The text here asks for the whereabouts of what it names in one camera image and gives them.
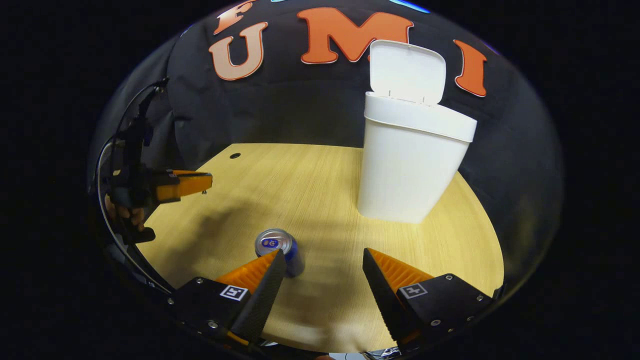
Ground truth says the blue silver pop can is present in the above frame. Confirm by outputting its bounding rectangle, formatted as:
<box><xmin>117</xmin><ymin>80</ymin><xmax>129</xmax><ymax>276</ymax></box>
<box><xmin>254</xmin><ymin>228</ymin><xmax>306</xmax><ymax>278</ymax></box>

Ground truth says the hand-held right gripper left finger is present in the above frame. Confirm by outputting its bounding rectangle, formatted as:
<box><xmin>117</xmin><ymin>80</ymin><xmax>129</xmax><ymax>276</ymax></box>
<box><xmin>167</xmin><ymin>249</ymin><xmax>288</xmax><ymax>346</ymax></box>

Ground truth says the black backdrop cloth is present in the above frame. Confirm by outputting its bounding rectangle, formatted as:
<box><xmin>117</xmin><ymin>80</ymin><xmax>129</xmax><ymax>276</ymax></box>
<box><xmin>87</xmin><ymin>0</ymin><xmax>566</xmax><ymax>301</ymax></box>

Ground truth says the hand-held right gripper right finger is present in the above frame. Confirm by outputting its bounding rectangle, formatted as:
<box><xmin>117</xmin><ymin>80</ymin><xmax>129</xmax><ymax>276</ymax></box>
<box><xmin>362</xmin><ymin>247</ymin><xmax>501</xmax><ymax>353</ymax></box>

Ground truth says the white desktop garbage bin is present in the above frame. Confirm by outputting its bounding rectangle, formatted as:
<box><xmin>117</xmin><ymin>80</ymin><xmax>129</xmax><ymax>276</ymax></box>
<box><xmin>357</xmin><ymin>40</ymin><xmax>478</xmax><ymax>224</ymax></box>

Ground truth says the wooden desktop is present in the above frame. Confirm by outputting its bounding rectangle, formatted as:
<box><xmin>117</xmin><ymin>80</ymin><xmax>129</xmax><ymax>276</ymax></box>
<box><xmin>136</xmin><ymin>143</ymin><xmax>505</xmax><ymax>353</ymax></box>

